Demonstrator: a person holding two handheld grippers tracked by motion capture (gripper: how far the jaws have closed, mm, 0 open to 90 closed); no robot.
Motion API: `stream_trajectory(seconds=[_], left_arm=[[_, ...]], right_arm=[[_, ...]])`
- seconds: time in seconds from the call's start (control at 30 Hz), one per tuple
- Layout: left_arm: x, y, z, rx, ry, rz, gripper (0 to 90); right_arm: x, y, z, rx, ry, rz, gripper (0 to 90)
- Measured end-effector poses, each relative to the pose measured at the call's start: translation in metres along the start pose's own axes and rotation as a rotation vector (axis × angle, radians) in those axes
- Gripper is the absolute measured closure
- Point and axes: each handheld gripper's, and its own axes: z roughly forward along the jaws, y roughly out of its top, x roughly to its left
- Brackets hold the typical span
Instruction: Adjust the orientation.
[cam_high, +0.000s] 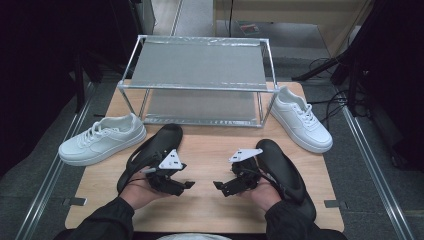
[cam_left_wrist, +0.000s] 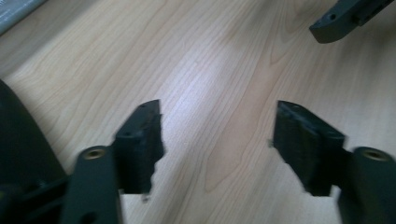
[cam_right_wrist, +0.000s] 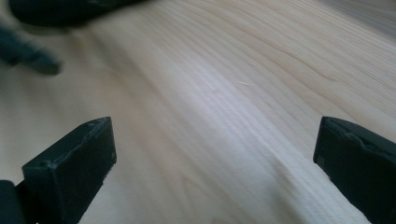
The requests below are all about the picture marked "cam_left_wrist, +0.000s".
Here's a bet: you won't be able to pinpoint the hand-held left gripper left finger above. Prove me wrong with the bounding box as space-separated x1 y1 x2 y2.
112 99 165 197

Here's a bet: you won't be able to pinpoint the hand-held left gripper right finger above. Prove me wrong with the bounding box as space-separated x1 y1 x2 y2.
272 100 347 198

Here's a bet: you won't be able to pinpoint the metal shoe rack grey shelves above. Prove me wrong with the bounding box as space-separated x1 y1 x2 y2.
0 0 48 35

